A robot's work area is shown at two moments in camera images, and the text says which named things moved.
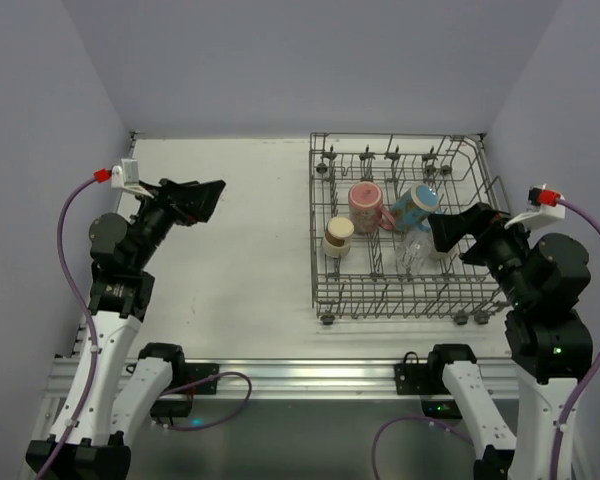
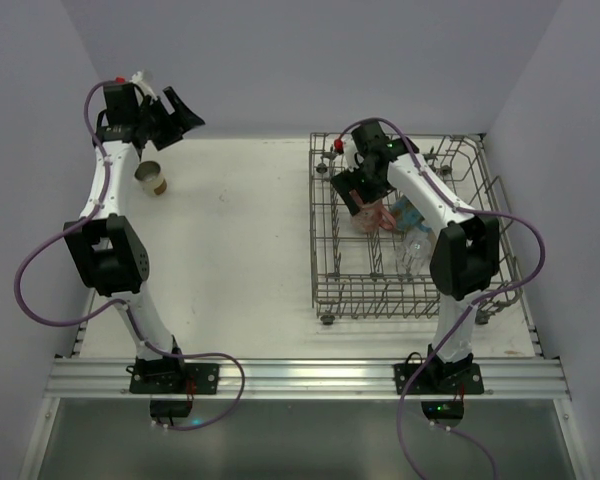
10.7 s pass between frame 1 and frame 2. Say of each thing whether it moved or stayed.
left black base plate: stayed
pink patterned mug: stayed
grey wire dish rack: stayed
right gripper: moved
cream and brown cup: moved
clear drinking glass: stayed
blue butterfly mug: stayed
